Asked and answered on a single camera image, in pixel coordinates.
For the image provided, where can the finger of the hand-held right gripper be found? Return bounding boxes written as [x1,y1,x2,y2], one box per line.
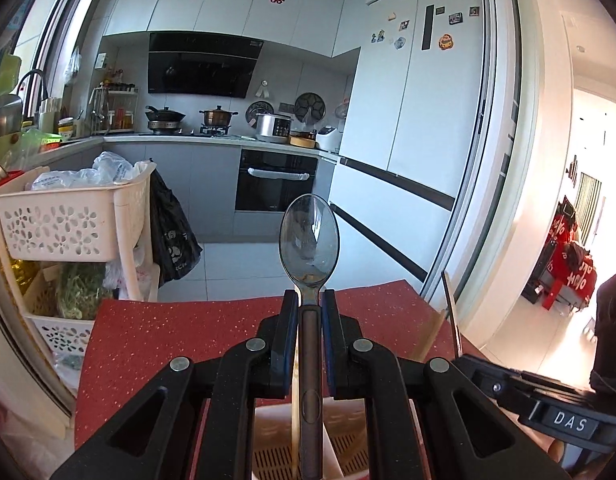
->
[450,352,543,413]

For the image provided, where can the white plastic utensil holder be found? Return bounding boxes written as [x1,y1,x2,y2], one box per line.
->
[203,395,429,480]

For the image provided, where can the green vegetables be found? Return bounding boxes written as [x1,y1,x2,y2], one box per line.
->
[55,261,114,321]

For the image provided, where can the red decorations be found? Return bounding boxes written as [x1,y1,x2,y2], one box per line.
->
[530,200,598,316]

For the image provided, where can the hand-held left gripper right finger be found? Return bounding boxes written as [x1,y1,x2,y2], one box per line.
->
[322,288,578,480]

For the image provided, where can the dark handled metal spoon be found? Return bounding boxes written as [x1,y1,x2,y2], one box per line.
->
[279,193,340,480]

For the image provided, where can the white upper cabinets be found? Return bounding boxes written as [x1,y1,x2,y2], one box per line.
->
[102,0,371,58]

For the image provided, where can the white spice rack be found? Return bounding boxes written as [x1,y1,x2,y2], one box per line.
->
[102,80,139,133]

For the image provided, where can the group of fridge magnets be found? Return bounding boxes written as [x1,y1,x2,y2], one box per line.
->
[370,0,481,53]

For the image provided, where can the grey lower cabinets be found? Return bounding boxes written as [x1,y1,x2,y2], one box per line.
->
[58,140,241,243]

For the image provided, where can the wooden chopstick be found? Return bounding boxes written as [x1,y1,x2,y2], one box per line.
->
[440,270,463,358]

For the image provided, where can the kitchen faucet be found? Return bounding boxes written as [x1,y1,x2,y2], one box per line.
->
[15,69,50,131]

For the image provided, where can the white plastic basket cart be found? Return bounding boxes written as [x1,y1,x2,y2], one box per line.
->
[0,160,161,361]

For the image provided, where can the small round wall trivet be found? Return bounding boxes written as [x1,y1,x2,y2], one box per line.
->
[246,101,275,126]

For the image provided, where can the large round wall trivet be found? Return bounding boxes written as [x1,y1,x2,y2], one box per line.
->
[294,91,326,123]

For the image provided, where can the silver rice cooker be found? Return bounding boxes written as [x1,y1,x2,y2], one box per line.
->
[255,112,293,143]

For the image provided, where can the black range hood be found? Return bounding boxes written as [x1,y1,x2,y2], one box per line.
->
[148,31,265,99]

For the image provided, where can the black built-in oven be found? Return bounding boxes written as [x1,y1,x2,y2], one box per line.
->
[234,148,319,213]

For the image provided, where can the clear plastic bags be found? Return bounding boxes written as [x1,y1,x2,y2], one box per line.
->
[30,151,154,192]

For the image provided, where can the steel sink pot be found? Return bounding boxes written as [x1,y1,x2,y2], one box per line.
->
[0,94,24,141]

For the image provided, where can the black plastic bag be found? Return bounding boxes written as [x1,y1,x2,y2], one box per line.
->
[149,169,203,288]

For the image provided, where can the black wok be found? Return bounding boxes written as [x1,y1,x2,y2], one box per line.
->
[144,105,187,133]

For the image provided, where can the white refrigerator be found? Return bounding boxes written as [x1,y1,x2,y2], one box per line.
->
[328,0,488,286]

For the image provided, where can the green plastic board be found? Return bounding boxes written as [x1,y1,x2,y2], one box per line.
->
[0,54,23,98]

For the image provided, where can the steel cooking pot with lid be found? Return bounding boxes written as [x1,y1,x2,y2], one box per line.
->
[199,105,239,128]

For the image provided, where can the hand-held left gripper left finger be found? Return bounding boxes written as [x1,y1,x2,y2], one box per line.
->
[50,289,301,480]

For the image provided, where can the yellow oil bottle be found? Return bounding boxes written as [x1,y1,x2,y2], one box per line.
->
[0,257,41,301]

